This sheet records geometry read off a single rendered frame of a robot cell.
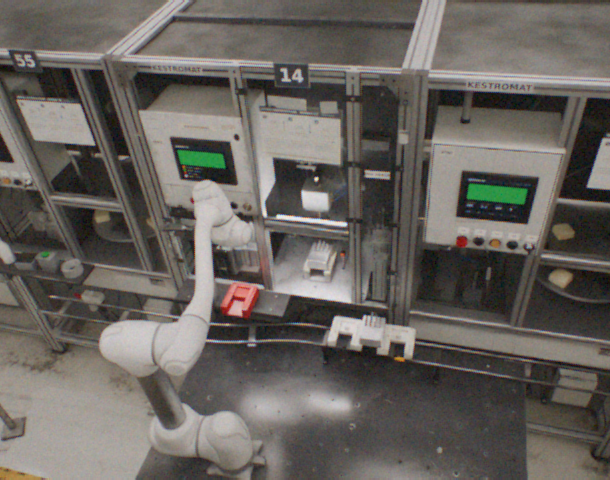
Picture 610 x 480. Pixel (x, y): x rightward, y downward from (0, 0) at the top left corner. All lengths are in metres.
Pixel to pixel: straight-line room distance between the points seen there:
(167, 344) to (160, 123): 0.90
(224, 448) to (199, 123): 1.22
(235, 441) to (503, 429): 1.09
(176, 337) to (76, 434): 1.90
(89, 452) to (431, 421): 1.91
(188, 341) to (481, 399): 1.37
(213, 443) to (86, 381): 1.69
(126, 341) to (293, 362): 1.06
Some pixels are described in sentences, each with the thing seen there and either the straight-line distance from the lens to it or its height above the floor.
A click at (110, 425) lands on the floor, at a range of 3.56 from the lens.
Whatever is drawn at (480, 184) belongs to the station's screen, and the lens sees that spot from 2.03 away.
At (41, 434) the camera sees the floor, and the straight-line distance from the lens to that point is 3.70.
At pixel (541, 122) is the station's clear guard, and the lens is 1.98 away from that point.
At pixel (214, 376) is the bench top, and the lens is 2.70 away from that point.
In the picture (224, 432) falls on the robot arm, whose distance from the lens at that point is 2.22.
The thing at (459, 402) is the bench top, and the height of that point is 0.68.
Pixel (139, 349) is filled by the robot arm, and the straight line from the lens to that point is 1.81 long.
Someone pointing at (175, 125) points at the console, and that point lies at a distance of 2.24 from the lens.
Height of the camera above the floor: 2.84
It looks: 41 degrees down
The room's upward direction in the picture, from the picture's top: 5 degrees counter-clockwise
